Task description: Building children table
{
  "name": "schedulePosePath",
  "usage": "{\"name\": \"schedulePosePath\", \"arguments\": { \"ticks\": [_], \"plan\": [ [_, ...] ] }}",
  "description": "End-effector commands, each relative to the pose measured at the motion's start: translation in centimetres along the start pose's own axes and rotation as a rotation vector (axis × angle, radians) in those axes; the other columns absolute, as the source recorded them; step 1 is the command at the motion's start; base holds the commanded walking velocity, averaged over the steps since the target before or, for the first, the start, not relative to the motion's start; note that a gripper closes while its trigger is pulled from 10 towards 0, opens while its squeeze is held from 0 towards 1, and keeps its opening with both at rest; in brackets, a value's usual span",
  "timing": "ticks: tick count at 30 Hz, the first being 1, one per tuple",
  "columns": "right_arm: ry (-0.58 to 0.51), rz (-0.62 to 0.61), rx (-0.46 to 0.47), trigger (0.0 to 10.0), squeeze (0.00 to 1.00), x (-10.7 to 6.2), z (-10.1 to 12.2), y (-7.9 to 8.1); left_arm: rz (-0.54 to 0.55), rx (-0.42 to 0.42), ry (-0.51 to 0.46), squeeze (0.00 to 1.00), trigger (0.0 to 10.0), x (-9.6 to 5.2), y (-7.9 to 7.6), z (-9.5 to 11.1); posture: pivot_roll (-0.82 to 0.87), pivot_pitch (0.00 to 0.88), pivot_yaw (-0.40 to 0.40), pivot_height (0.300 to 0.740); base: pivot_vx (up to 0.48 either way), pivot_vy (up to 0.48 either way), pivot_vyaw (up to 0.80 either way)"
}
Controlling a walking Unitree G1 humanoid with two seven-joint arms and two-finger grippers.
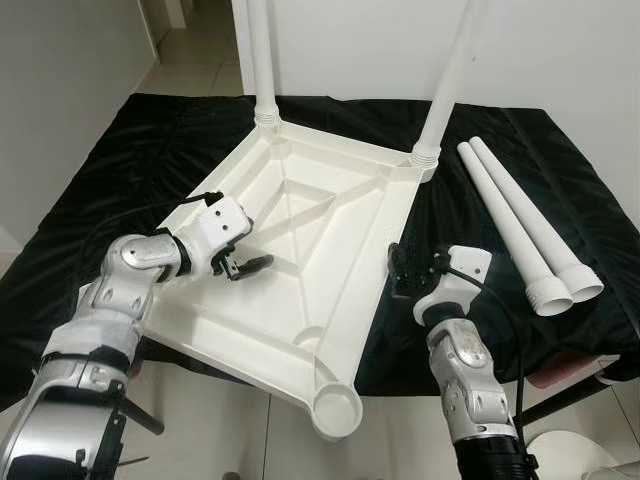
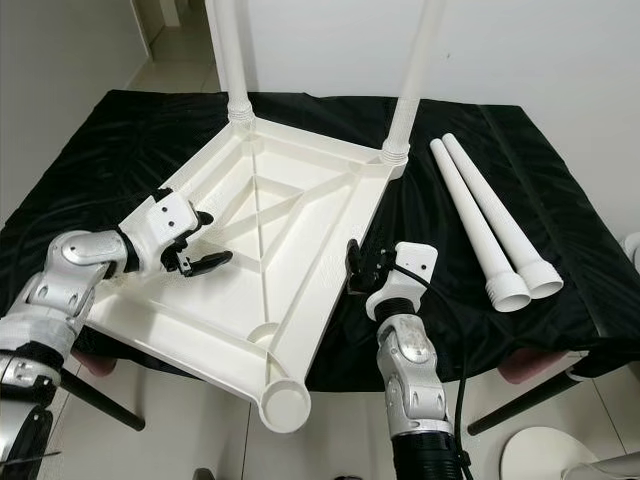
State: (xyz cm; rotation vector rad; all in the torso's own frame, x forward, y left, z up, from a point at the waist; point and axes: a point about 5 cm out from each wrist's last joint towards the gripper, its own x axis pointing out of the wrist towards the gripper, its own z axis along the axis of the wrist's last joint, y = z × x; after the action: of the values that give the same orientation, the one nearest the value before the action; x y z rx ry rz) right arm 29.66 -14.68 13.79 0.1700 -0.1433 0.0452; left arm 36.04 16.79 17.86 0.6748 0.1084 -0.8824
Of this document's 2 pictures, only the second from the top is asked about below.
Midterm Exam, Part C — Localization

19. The white plastic children table top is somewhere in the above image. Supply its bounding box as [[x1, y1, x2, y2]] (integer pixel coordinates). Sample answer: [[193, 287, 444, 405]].
[[85, 108, 411, 436]]

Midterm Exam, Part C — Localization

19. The white plastic table leg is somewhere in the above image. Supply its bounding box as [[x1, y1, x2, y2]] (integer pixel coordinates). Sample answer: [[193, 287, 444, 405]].
[[378, 0, 448, 169], [428, 137, 533, 313], [215, 0, 256, 126], [440, 132, 565, 299]]

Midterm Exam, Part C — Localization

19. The black metal table leg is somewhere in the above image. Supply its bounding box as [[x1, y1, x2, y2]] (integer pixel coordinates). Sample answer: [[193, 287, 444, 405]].
[[60, 368, 147, 433], [468, 373, 577, 437]]

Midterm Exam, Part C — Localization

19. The black cloth table cover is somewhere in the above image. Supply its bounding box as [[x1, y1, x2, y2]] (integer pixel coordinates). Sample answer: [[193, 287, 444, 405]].
[[0, 90, 640, 396]]

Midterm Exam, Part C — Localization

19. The white round stool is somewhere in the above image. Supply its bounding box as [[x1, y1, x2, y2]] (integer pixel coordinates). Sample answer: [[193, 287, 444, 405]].
[[500, 427, 640, 480]]

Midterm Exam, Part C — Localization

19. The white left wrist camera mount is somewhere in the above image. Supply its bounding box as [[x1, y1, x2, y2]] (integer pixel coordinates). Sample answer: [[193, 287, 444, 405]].
[[125, 192, 199, 273]]

